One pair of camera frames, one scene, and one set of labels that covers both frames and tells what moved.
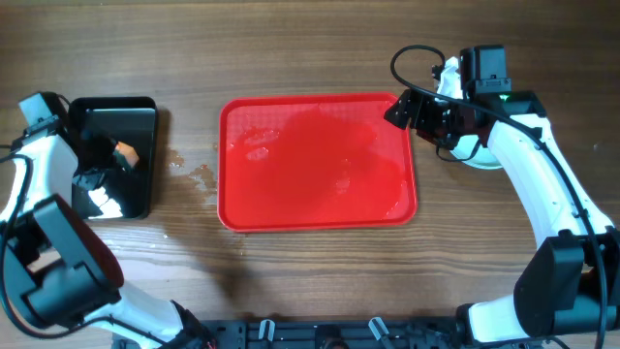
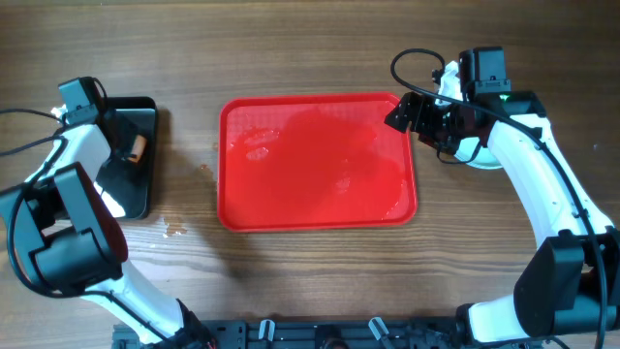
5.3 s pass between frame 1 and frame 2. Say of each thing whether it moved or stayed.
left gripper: moved
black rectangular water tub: stayed
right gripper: stayed
